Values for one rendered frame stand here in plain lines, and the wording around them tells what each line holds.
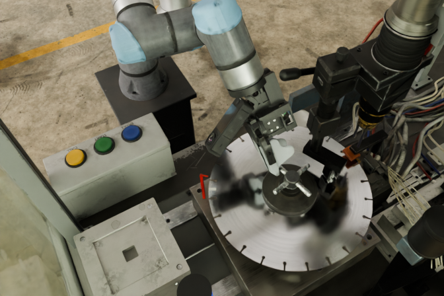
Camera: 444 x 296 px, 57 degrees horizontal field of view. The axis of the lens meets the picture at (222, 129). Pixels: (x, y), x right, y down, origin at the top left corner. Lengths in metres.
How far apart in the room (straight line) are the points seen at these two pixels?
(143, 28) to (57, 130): 1.60
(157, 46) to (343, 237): 0.49
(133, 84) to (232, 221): 0.60
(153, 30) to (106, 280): 0.48
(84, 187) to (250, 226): 0.40
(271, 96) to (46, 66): 2.05
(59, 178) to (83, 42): 1.80
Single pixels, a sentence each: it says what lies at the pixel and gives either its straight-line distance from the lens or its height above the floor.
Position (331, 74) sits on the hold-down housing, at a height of 1.25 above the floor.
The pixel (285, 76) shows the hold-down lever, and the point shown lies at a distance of 0.67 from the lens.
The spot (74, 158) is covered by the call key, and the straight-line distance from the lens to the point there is 1.00.
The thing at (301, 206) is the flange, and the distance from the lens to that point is 0.83.
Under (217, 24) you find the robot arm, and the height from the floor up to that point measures 1.28.
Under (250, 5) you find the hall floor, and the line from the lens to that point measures 2.84.
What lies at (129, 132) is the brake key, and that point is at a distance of 1.01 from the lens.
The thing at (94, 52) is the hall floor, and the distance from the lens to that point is 2.63.
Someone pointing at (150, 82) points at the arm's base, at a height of 0.81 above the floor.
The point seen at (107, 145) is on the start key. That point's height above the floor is 0.91.
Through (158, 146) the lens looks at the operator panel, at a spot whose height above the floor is 0.90.
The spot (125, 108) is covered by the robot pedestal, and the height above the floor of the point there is 0.75.
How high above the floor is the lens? 1.70
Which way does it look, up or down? 54 degrees down
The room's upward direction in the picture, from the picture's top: 2 degrees counter-clockwise
